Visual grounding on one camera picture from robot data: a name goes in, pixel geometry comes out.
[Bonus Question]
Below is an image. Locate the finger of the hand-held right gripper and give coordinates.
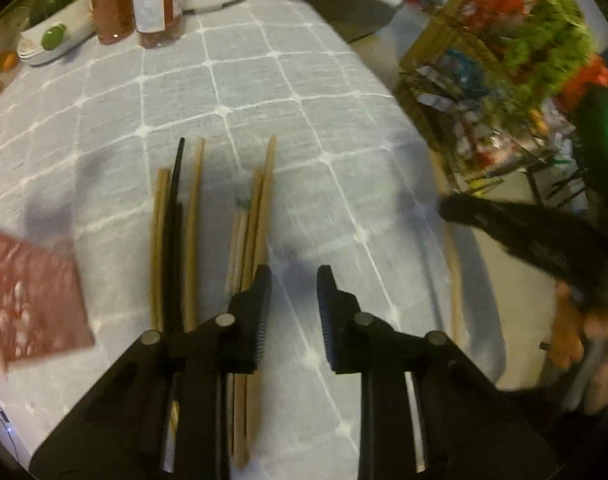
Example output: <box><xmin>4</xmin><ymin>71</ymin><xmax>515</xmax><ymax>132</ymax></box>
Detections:
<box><xmin>439</xmin><ymin>194</ymin><xmax>605</xmax><ymax>288</ymax></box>

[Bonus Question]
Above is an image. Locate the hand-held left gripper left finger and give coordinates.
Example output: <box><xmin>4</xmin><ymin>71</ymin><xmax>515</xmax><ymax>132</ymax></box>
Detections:
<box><xmin>29</xmin><ymin>264</ymin><xmax>273</xmax><ymax>480</ymax></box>

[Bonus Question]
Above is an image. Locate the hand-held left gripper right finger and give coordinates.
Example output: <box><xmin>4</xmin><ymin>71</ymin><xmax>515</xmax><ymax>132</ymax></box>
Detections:
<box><xmin>316</xmin><ymin>264</ymin><xmax>560</xmax><ymax>480</ymax></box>

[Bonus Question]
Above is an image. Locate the wooden chopstick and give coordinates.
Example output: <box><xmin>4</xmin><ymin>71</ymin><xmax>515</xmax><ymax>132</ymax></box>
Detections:
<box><xmin>430</xmin><ymin>150</ymin><xmax>466</xmax><ymax>348</ymax></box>
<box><xmin>241</xmin><ymin>167</ymin><xmax>265</xmax><ymax>448</ymax></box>
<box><xmin>251</xmin><ymin>134</ymin><xmax>279</xmax><ymax>281</ymax></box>
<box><xmin>150</xmin><ymin>167</ymin><xmax>172</xmax><ymax>331</ymax></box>

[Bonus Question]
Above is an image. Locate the wooden chopsticks pair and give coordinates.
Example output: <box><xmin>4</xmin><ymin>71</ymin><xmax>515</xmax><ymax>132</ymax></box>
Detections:
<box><xmin>183</xmin><ymin>136</ymin><xmax>206</xmax><ymax>333</ymax></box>

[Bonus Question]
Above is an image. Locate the black chopstick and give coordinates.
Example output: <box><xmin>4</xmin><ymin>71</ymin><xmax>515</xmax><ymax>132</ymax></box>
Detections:
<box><xmin>165</xmin><ymin>136</ymin><xmax>186</xmax><ymax>333</ymax></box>

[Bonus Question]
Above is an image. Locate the pink perforated utensil holder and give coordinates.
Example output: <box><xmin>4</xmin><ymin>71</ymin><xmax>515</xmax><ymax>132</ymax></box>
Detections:
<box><xmin>0</xmin><ymin>220</ymin><xmax>96</xmax><ymax>376</ymax></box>

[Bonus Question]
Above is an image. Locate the person's right hand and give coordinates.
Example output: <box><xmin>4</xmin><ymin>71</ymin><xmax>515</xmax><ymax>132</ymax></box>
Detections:
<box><xmin>553</xmin><ymin>280</ymin><xmax>608</xmax><ymax>417</ymax></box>

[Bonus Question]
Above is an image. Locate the green artificial plant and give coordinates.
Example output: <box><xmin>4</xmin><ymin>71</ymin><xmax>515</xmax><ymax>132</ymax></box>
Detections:
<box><xmin>501</xmin><ymin>0</ymin><xmax>601</xmax><ymax>108</ymax></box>

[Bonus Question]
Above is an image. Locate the grey checked tablecloth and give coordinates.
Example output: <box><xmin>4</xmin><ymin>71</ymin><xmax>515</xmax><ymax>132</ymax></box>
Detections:
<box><xmin>0</xmin><ymin>0</ymin><xmax>507</xmax><ymax>480</ymax></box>

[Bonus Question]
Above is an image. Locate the white label pickle jar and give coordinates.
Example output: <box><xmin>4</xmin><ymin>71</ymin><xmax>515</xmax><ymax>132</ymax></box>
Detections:
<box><xmin>129</xmin><ymin>0</ymin><xmax>186</xmax><ymax>50</ymax></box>

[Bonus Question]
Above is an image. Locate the red chili jar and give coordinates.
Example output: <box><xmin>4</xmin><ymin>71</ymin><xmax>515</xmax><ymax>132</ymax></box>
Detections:
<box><xmin>85</xmin><ymin>0</ymin><xmax>136</xmax><ymax>46</ymax></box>

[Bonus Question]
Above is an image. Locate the green lime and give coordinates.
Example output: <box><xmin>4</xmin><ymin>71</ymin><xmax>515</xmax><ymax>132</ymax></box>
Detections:
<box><xmin>41</xmin><ymin>24</ymin><xmax>67</xmax><ymax>52</ymax></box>

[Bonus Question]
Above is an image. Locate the black wire rack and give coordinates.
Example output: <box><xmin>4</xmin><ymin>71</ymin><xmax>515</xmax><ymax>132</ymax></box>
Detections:
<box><xmin>398</xmin><ymin>35</ymin><xmax>592</xmax><ymax>208</ymax></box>

